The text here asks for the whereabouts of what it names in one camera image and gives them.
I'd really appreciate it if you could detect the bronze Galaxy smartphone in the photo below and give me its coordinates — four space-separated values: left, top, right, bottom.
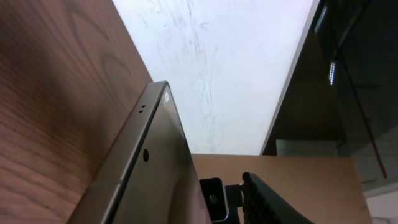
68 81 211 224

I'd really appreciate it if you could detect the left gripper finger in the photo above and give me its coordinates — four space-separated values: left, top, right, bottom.
242 172 313 224

